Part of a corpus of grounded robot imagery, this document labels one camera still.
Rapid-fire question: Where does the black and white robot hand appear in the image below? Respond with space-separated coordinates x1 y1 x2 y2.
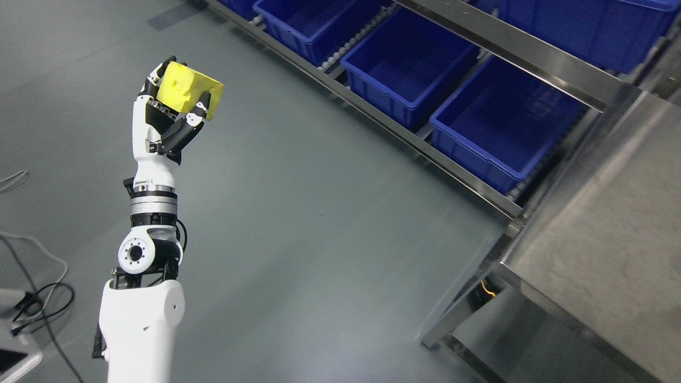
129 55 212 192

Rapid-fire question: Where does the yellow foam block with notches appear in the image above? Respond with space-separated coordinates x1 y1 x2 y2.
155 61 225 121

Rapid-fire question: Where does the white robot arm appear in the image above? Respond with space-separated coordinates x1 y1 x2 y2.
92 178 187 382

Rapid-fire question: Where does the blue bin lower middle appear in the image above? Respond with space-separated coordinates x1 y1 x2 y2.
341 7 479 132

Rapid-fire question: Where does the blue bin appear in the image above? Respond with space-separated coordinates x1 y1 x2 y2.
341 7 479 132
429 58 585 194
253 1 390 67
470 1 679 73

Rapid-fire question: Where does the metal roller shelf rack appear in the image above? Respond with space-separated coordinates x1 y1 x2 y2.
207 1 679 219

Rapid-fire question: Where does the blue bin lower left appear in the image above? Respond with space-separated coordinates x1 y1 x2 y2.
253 1 390 67

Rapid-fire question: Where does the white device on floor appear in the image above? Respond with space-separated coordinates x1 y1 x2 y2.
1 288 44 382

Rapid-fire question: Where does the blue bin lower right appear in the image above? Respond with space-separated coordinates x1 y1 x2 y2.
429 58 585 194

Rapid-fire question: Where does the stainless steel table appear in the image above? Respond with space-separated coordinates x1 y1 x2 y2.
421 90 679 382

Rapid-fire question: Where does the blue bin upper right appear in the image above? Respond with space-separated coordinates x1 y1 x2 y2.
470 1 679 73

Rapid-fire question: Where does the white floor cable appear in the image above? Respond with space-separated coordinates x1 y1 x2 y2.
0 169 70 314

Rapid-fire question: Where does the black floor cable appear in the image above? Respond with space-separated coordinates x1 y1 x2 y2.
0 234 86 383

